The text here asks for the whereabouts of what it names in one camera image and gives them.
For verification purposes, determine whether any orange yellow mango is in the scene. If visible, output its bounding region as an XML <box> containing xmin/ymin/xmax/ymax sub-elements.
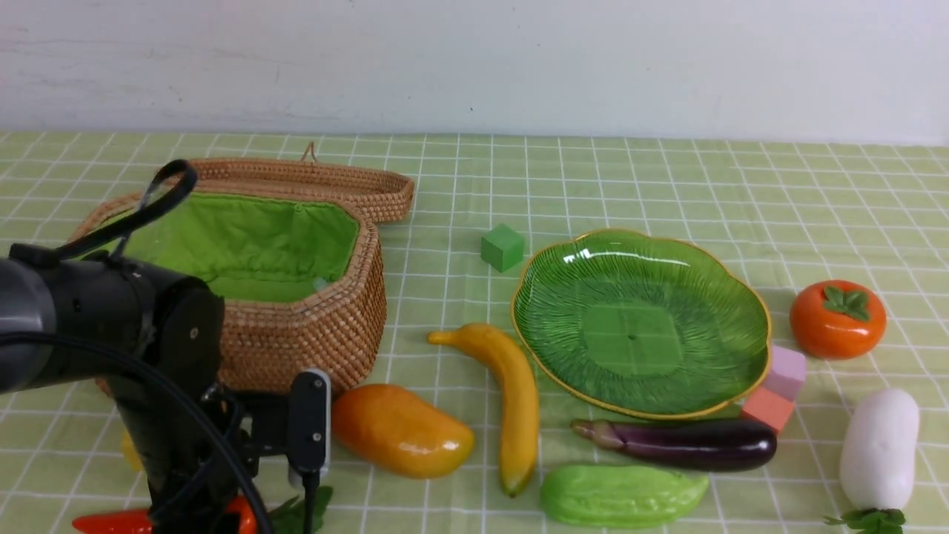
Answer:
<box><xmin>331</xmin><ymin>384</ymin><xmax>475</xmax><ymax>479</ymax></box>

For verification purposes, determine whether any white radish with green leaves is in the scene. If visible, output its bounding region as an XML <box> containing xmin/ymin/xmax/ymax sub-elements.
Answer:
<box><xmin>824</xmin><ymin>388</ymin><xmax>921</xmax><ymax>533</ymax></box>

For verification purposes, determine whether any salmon foam cube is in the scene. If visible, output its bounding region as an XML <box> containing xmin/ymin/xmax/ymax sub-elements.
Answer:
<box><xmin>740</xmin><ymin>386</ymin><xmax>796</xmax><ymax>433</ymax></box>

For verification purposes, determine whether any orange carrot with green leaves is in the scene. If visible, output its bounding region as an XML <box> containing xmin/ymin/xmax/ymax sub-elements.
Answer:
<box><xmin>72</xmin><ymin>487</ymin><xmax>334</xmax><ymax>533</ymax></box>

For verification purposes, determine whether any woven wicker basket green lining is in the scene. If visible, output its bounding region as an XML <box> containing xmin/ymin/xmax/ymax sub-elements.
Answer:
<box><xmin>67</xmin><ymin>185</ymin><xmax>388</xmax><ymax>398</ymax></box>

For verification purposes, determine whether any yellow banana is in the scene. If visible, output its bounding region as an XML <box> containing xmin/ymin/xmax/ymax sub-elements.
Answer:
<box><xmin>427</xmin><ymin>323</ymin><xmax>540</xmax><ymax>498</ymax></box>

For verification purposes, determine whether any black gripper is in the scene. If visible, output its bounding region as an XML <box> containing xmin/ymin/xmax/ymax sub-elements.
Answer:
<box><xmin>111</xmin><ymin>371</ymin><xmax>260</xmax><ymax>533</ymax></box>

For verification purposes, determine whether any green leaf-shaped glass plate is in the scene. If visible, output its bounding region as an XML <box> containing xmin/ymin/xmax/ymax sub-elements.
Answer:
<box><xmin>509</xmin><ymin>228</ymin><xmax>773</xmax><ymax>421</ymax></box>

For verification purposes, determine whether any pink foam cube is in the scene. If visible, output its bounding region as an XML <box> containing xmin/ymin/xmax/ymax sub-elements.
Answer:
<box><xmin>762</xmin><ymin>345</ymin><xmax>807</xmax><ymax>402</ymax></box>

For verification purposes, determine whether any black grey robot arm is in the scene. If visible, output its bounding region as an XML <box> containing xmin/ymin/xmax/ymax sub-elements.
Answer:
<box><xmin>2</xmin><ymin>244</ymin><xmax>274</xmax><ymax>533</ymax></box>

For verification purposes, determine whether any orange persimmon with green leaf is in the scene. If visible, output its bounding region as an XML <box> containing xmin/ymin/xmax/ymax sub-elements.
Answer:
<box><xmin>789</xmin><ymin>280</ymin><xmax>888</xmax><ymax>360</ymax></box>

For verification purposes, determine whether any green bitter gourd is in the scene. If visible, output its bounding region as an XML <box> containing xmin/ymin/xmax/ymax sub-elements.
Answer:
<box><xmin>540</xmin><ymin>464</ymin><xmax>710</xmax><ymax>530</ymax></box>

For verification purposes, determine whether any green checked tablecloth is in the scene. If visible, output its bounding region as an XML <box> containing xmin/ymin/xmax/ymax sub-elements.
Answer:
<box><xmin>1</xmin><ymin>131</ymin><xmax>948</xmax><ymax>533</ymax></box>

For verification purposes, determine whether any purple eggplant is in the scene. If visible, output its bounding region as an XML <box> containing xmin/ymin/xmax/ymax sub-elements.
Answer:
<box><xmin>570</xmin><ymin>418</ymin><xmax>778</xmax><ymax>472</ymax></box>

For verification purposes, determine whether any woven wicker basket lid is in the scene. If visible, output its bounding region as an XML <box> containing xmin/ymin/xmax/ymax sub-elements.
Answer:
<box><xmin>189</xmin><ymin>143</ymin><xmax>416</xmax><ymax>224</ymax></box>

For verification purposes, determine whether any green foam cube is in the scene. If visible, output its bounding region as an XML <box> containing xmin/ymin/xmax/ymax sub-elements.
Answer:
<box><xmin>479</xmin><ymin>223</ymin><xmax>525</xmax><ymax>273</ymax></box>

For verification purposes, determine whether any yellow foam cube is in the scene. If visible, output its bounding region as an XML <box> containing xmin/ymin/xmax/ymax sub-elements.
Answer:
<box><xmin>121</xmin><ymin>430</ymin><xmax>145</xmax><ymax>472</ymax></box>

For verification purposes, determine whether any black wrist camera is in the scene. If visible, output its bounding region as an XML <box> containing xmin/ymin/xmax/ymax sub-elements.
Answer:
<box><xmin>285</xmin><ymin>368</ymin><xmax>332</xmax><ymax>491</ymax></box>

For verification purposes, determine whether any black cable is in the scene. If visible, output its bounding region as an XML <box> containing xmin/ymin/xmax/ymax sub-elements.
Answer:
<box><xmin>0</xmin><ymin>159</ymin><xmax>321</xmax><ymax>534</ymax></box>

